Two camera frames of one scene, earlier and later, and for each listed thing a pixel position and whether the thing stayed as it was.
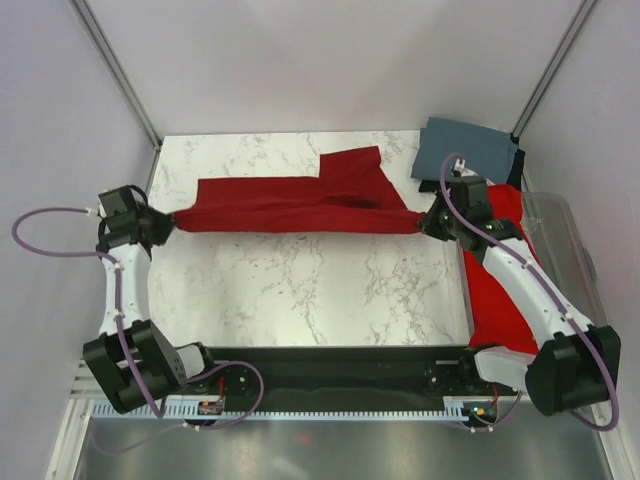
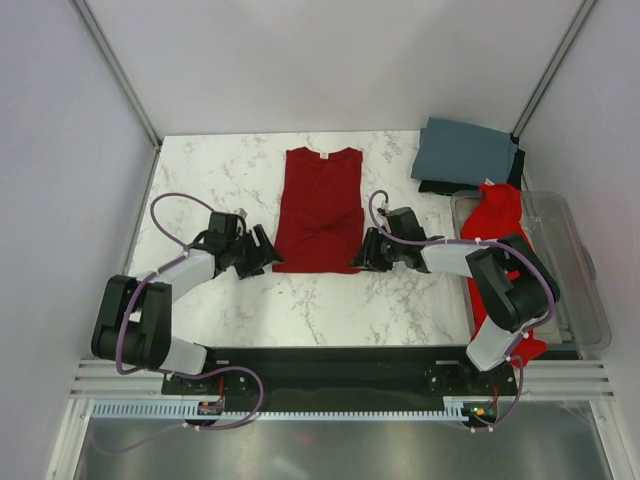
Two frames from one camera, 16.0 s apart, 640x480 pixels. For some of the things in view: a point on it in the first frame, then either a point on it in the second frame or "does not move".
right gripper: [429, 227] -> [368, 256]
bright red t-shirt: [498, 321] does not move
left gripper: [166, 224] -> [254, 266]
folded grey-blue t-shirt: [487, 153] does not move
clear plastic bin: [553, 236] does not move
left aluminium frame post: [108, 51] does not move
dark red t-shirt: [354, 194] -> [322, 222]
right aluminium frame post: [573, 27] does not move
